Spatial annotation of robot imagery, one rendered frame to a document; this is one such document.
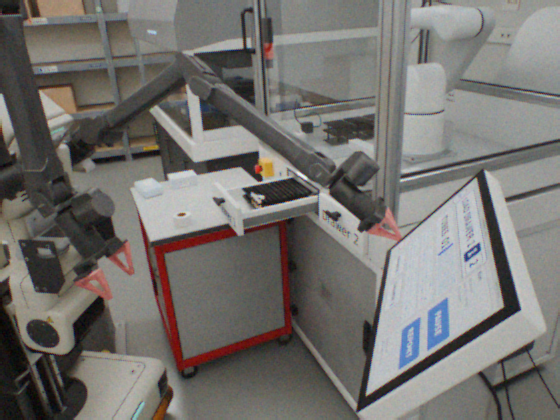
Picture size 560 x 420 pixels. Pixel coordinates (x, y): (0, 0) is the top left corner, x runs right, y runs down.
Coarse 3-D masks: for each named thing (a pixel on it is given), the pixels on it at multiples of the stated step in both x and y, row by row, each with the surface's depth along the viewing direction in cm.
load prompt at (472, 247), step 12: (456, 204) 98; (468, 204) 92; (456, 216) 93; (468, 216) 88; (468, 228) 84; (480, 228) 80; (468, 240) 81; (480, 240) 77; (468, 252) 78; (480, 252) 74; (468, 264) 75; (480, 264) 71
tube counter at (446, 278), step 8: (448, 240) 88; (440, 248) 89; (448, 248) 85; (440, 256) 86; (448, 256) 83; (440, 264) 83; (448, 264) 81; (440, 272) 81; (448, 272) 79; (440, 280) 79; (448, 280) 76; (456, 280) 74; (440, 288) 77; (448, 288) 74
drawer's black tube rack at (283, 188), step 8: (264, 184) 180; (272, 184) 180; (280, 184) 179; (288, 184) 179; (296, 184) 178; (256, 192) 173; (264, 192) 172; (272, 192) 172; (280, 192) 172; (288, 192) 171; (296, 192) 171; (304, 192) 171; (312, 192) 170; (248, 200) 173; (264, 200) 165; (272, 200) 165; (280, 200) 172; (288, 200) 172; (256, 208) 166
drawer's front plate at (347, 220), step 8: (320, 200) 162; (328, 200) 156; (320, 208) 163; (328, 208) 157; (336, 208) 152; (344, 208) 149; (320, 216) 165; (344, 216) 148; (352, 216) 143; (328, 224) 160; (344, 224) 149; (352, 224) 144; (336, 232) 155; (352, 232) 145; (344, 240) 151; (352, 240) 146; (360, 240) 141; (360, 248) 142
